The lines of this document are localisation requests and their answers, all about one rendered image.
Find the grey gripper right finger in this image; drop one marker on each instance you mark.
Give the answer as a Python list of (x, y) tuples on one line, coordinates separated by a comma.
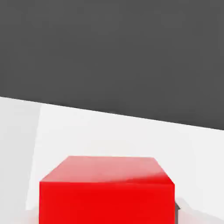
[(185, 215)]

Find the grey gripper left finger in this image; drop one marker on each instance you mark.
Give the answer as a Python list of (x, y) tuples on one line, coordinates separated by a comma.
[(30, 218)]

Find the small red cube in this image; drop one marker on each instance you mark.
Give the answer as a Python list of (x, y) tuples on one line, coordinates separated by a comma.
[(106, 201)]

